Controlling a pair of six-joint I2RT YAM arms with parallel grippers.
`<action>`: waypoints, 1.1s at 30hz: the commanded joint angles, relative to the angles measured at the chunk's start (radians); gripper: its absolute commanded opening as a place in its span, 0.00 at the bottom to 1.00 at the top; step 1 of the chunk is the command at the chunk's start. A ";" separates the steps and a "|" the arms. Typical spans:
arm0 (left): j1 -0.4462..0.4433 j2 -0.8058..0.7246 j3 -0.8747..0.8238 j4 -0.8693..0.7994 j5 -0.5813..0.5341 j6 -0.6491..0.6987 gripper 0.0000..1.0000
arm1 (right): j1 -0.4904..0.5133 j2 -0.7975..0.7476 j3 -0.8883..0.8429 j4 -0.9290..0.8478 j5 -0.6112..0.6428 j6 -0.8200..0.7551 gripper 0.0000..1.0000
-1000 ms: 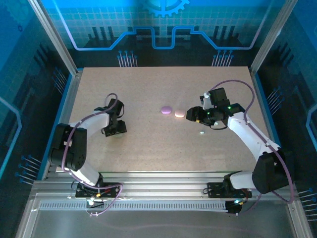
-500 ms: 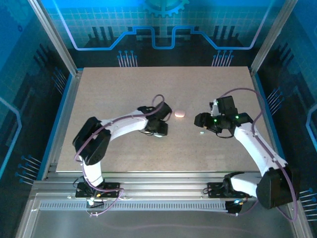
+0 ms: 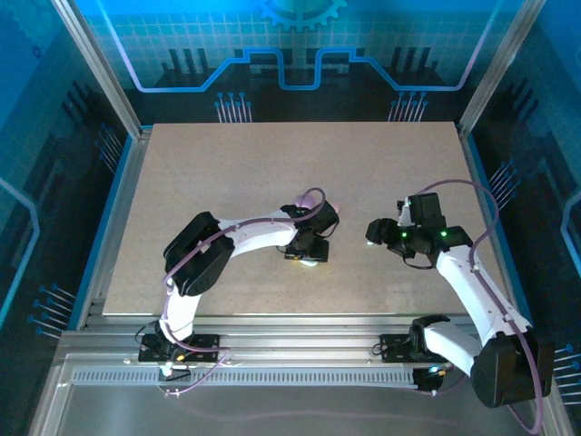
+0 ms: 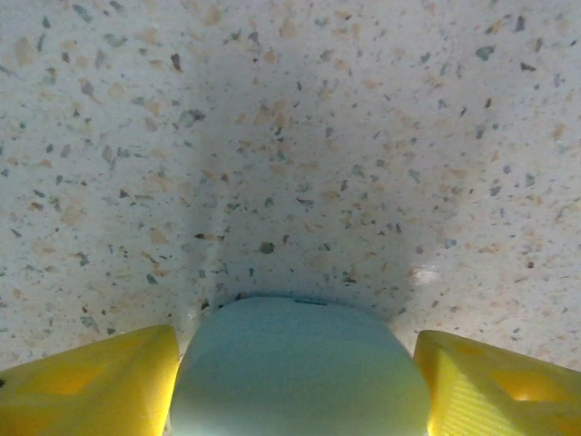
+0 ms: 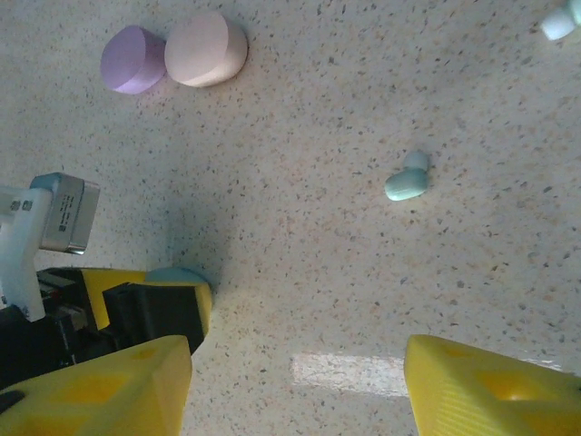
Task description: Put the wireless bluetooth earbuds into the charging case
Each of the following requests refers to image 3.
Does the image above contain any aluminium base beam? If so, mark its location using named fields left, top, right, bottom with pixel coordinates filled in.
left=58, top=329, right=546, bottom=364

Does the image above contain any black electronics box with LEDs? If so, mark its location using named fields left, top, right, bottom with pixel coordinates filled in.
left=411, top=366, right=448, bottom=395

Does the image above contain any grey metal front panel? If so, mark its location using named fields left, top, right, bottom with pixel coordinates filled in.
left=26, top=353, right=576, bottom=436

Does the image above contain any blue table side trim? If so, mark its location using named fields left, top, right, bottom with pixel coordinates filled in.
left=67, top=134, right=137, bottom=331

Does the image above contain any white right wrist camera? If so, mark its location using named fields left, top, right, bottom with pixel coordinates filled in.
left=396, top=195, right=414, bottom=227

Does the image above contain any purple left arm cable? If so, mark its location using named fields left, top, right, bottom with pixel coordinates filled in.
left=161, top=187, right=328, bottom=399

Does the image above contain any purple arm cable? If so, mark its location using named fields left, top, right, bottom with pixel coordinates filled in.
left=406, top=180, right=546, bottom=436
left=161, top=187, right=328, bottom=399

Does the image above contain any aluminium table edge rail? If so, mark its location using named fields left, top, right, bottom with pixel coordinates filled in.
left=84, top=313, right=521, bottom=332

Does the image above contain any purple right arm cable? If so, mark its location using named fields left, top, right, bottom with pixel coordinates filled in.
left=406, top=180, right=546, bottom=436

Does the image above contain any aluminium table side rail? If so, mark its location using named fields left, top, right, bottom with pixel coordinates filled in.
left=75, top=126, right=154, bottom=329
left=456, top=122, right=523, bottom=331

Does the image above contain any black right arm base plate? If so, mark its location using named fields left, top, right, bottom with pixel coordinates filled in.
left=379, top=333, right=463, bottom=363

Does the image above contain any grey slotted cable duct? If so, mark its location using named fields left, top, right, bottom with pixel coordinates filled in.
left=71, top=368, right=419, bottom=388

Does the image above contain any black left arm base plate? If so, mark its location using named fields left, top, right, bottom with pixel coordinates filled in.
left=137, top=334, right=223, bottom=364

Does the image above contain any aluminium frame post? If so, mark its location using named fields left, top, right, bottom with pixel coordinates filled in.
left=49, top=0, right=145, bottom=140
left=457, top=0, right=547, bottom=140

